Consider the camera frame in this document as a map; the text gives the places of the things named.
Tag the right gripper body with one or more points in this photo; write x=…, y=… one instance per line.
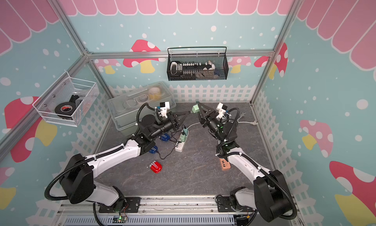
x=215, y=126

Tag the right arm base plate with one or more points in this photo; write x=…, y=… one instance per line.
x=225, y=204

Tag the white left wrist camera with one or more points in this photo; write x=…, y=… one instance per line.
x=162, y=109

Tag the orange power strip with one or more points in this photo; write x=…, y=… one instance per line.
x=225, y=165

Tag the clear plastic storage box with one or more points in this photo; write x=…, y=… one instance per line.
x=123, y=108

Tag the black tape roll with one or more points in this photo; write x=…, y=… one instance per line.
x=65, y=110

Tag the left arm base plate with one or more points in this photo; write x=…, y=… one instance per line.
x=123, y=205

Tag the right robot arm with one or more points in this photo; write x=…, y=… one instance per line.
x=270, y=196

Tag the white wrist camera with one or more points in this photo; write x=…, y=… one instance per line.
x=221, y=110
x=162, y=109

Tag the white power strip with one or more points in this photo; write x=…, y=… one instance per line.
x=180, y=145

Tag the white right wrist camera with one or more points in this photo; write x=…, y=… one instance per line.
x=221, y=110

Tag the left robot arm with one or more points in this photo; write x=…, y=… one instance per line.
x=77, y=182

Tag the black socket bit holder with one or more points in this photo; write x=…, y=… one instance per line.
x=198, y=70

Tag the white wire wall basket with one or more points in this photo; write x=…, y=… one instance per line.
x=67, y=101

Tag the black wire mesh basket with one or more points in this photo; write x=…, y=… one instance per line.
x=215, y=55

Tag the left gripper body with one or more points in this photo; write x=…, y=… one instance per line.
x=170, y=123

